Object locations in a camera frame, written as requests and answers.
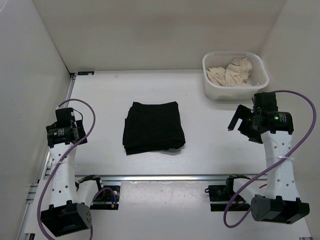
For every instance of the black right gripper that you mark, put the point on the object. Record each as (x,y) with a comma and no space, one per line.
(244,112)

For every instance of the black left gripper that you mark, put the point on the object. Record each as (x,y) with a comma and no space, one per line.
(80,128)

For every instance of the black trousers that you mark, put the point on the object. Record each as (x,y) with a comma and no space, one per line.
(153,127)

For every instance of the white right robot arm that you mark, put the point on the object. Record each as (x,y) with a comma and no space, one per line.
(272,195)

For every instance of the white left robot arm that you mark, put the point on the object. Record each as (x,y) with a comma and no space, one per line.
(70,200)

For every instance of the beige trousers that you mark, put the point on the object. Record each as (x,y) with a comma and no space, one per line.
(245,71)

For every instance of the white plastic basket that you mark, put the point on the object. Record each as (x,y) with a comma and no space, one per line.
(235,92)

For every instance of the blue label sticker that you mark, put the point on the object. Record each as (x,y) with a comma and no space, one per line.
(85,73)

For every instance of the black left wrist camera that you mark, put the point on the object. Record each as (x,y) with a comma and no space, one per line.
(64,129)

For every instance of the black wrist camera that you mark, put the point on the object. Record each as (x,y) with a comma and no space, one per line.
(64,129)
(267,118)

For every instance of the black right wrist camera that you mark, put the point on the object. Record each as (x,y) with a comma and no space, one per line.
(267,118)

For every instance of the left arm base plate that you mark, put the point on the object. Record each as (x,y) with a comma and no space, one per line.
(106,200)

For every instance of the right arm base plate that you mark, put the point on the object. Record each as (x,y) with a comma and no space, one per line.
(219,196)

